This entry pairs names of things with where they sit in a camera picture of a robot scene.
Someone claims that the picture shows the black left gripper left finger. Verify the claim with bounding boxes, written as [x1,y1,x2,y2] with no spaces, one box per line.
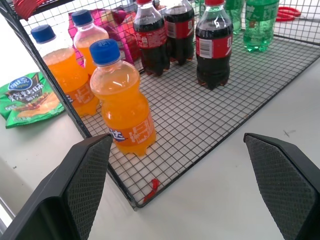
[0,133,114,240]

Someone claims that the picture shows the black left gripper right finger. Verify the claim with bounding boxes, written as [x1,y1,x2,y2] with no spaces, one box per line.
[243,132,320,240]

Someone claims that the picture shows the red twist tie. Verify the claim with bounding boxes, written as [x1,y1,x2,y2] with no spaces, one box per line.
[142,178,160,203]

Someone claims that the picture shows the orange soda bottle blue cap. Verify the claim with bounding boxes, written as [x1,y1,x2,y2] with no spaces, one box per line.
[89,38,157,158]
[71,9,110,76]
[30,24,100,117]

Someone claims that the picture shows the green chips bag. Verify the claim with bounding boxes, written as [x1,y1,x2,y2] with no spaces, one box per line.
[0,71,66,130]

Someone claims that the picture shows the cola bottle red label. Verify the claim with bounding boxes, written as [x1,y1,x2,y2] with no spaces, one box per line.
[132,0,171,77]
[194,0,234,91]
[163,0,196,66]

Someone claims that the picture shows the pink purple snack bag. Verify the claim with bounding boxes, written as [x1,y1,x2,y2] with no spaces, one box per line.
[68,5,143,68]

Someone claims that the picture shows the green soda bottle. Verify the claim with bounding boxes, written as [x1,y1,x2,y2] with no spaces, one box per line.
[224,0,245,35]
[242,0,280,53]

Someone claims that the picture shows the black wire mesh rack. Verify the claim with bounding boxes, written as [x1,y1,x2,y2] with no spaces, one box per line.
[0,0,320,211]

